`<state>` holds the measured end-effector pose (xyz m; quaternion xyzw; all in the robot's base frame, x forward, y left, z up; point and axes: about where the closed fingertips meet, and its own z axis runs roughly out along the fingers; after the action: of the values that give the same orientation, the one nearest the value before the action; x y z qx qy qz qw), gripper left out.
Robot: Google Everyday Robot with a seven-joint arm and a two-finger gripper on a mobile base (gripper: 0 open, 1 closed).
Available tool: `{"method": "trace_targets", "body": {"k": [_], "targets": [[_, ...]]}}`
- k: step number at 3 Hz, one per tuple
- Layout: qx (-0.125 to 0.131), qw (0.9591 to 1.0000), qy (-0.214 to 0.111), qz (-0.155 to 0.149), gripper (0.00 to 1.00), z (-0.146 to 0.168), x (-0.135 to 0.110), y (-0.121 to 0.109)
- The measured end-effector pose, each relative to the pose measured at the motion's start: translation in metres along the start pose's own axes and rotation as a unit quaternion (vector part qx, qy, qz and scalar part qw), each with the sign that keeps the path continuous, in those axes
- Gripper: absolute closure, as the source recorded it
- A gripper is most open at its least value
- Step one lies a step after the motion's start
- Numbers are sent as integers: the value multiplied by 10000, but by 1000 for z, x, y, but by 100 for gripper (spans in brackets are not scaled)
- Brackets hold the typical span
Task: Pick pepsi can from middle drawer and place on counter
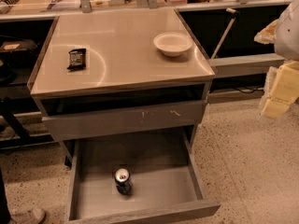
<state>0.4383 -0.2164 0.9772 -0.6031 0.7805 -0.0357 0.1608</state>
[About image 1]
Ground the grey sneaker shoe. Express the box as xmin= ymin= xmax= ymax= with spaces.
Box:
xmin=8 ymin=207 xmax=46 ymax=224

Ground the closed grey top drawer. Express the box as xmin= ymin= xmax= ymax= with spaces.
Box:
xmin=43 ymin=100 xmax=207 ymax=141

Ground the blue pepsi can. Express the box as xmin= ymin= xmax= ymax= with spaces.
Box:
xmin=114 ymin=168 xmax=133 ymax=195

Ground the dark bag on shelf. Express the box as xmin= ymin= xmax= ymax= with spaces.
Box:
xmin=0 ymin=39 xmax=37 ymax=59

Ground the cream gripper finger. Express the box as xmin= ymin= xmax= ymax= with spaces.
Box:
xmin=260 ymin=61 xmax=299 ymax=119
xmin=254 ymin=20 xmax=278 ymax=45

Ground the white ceramic bowl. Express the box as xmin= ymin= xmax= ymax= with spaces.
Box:
xmin=153 ymin=32 xmax=193 ymax=57

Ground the open grey middle drawer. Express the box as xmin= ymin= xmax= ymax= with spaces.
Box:
xmin=65 ymin=129 xmax=221 ymax=224

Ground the grey drawer cabinet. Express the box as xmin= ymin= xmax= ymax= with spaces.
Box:
xmin=28 ymin=7 xmax=215 ymax=159

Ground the black cable on floor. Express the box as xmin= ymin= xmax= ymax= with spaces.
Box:
xmin=234 ymin=85 xmax=265 ymax=94

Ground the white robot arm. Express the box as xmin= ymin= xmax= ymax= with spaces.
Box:
xmin=254 ymin=0 xmax=299 ymax=119

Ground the black snack bar wrapper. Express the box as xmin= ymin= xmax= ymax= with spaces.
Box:
xmin=67 ymin=49 xmax=86 ymax=70

